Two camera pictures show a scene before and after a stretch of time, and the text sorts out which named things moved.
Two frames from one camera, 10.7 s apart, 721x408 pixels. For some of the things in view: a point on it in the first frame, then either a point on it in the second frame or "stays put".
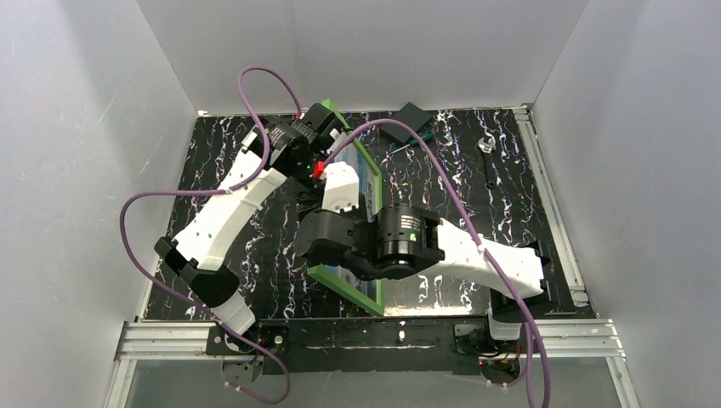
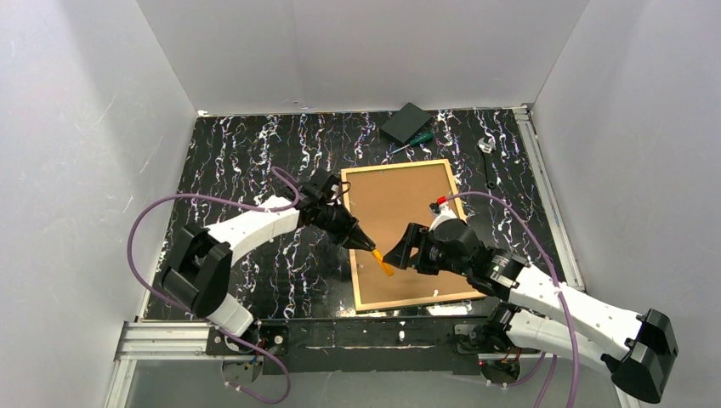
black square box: [411, 115] stays put
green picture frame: [372, 301] to [385, 201]
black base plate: [363, 346] stays put
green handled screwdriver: [425, 136] stays put
